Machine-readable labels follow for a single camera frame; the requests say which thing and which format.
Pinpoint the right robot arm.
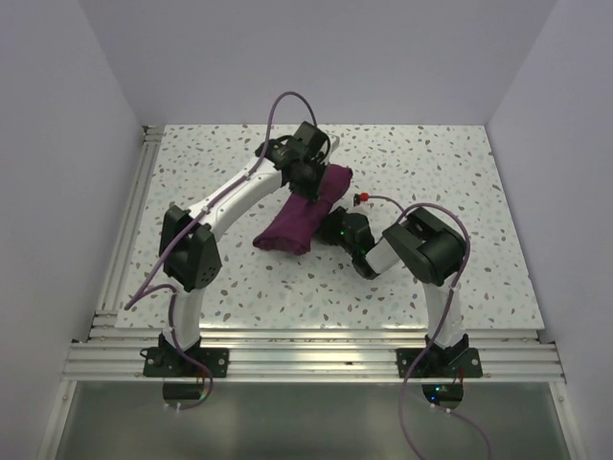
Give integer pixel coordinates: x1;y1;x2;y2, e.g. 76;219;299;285
316;206;470;377

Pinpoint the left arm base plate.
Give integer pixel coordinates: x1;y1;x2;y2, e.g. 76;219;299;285
140;347;230;379

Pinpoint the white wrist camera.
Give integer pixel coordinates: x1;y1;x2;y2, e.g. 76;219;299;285
352;193;370;206
329;134;340;150

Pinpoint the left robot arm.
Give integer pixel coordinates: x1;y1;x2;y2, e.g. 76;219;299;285
154;122;339;377

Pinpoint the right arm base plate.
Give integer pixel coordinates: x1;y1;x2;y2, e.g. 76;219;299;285
396;348;484;379

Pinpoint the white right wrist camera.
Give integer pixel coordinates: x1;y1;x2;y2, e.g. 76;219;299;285
352;193;370;206

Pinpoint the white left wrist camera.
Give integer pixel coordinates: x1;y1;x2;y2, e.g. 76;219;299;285
329;134;340;150

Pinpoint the purple cloth mat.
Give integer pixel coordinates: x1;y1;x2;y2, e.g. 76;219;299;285
253;164;353;256

